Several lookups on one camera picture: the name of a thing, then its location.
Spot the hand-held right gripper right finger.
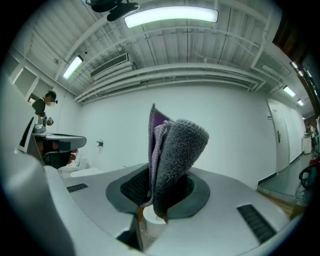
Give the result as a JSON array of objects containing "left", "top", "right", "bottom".
[{"left": 144, "top": 167, "right": 305, "bottom": 256}]

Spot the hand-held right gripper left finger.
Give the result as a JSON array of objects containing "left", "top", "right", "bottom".
[{"left": 44, "top": 163, "right": 151, "bottom": 251}]

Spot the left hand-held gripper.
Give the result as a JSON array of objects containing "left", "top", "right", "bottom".
[{"left": 18, "top": 116, "right": 88, "bottom": 173}]

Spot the grey purple cleaning cloth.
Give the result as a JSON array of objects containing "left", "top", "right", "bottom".
[{"left": 147, "top": 102, "right": 210, "bottom": 225}]

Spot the person's left hand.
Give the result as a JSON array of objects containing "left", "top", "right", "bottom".
[{"left": 65, "top": 147, "right": 79, "bottom": 166}]

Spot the long ceiling light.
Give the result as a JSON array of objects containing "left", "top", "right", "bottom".
[{"left": 62, "top": 55, "right": 85, "bottom": 80}]

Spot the white door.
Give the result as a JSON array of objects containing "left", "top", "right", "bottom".
[{"left": 266, "top": 98, "right": 291, "bottom": 176}]

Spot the black rubber wheel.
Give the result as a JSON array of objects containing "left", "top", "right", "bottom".
[{"left": 299, "top": 165, "right": 316, "bottom": 190}]

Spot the white air conditioner unit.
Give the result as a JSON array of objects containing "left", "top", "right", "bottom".
[{"left": 89, "top": 52, "right": 133, "bottom": 81}]

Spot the white cabinet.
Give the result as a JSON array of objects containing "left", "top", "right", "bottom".
[{"left": 301, "top": 136, "right": 312, "bottom": 155}]

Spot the large oblong ceiling light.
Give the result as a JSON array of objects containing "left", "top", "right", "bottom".
[{"left": 124, "top": 6, "right": 219, "bottom": 29}]

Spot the high white window frame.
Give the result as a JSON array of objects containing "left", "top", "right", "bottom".
[{"left": 9, "top": 55, "right": 54, "bottom": 101}]

